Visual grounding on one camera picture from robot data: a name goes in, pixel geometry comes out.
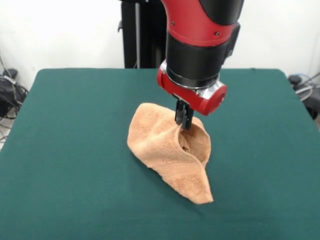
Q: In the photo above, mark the dark green table cloth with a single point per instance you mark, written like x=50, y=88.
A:
x=62, y=162

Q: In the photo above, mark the peach terry towel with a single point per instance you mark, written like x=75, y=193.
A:
x=155, y=140

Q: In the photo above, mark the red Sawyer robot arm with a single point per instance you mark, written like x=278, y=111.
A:
x=195, y=50

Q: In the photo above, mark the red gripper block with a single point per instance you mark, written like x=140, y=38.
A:
x=210, y=102

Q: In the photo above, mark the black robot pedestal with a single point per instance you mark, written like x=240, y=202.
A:
x=140, y=37

